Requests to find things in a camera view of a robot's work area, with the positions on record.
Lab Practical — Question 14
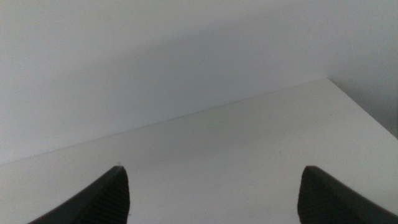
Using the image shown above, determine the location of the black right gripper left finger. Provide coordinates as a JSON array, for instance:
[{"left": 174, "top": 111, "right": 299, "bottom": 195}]
[{"left": 27, "top": 165, "right": 131, "bottom": 224}]

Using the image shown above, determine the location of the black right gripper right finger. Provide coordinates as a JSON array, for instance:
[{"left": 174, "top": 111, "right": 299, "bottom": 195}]
[{"left": 297, "top": 165, "right": 398, "bottom": 224}]

